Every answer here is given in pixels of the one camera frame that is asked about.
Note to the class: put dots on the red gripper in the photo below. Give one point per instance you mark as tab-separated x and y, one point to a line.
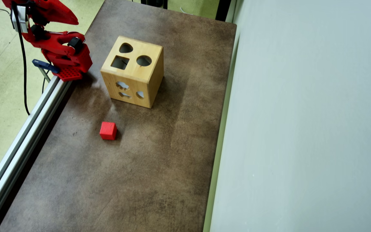
63	13

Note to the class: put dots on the red cube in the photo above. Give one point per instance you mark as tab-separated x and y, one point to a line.
108	130

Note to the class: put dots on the red robot arm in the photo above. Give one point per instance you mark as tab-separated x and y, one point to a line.
76	61

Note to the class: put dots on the blue clamp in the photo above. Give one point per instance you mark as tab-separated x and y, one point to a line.
43	64

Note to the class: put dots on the black furniture base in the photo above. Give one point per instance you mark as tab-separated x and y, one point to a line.
153	3

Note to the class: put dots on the wooden shape sorter box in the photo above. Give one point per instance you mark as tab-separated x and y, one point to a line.
147	74

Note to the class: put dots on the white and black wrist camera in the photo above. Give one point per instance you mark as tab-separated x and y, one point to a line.
23	16

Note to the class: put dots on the aluminium profile rail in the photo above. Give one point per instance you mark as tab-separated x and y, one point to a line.
21	141

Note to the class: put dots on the dark vertical post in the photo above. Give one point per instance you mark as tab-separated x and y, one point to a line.
223	9

